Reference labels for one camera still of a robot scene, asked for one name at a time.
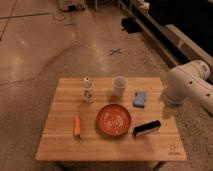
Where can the long bench rail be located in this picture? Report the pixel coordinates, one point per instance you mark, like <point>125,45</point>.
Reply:
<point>169,41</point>

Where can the black box on floor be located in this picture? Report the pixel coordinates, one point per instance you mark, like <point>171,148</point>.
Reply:
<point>130,25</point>

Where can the blue sponge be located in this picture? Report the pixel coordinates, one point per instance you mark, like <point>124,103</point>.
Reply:
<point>140,99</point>

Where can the wooden table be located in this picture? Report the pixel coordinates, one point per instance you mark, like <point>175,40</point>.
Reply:
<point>130,128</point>

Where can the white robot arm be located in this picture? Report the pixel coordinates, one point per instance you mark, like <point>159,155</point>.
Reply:
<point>189,80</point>

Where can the black white eraser brush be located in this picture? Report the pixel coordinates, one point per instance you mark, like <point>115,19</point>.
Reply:
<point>145,128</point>

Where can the white ceramic cup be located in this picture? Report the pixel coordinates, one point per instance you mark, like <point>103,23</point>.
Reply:
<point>119,85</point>

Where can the orange plate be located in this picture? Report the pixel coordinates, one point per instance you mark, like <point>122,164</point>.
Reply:
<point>113,120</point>

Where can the small white bottle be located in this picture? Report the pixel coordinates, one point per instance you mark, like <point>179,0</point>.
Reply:
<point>88,90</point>

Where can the white device on floor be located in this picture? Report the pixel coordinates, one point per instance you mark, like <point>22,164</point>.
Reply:
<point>65,5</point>

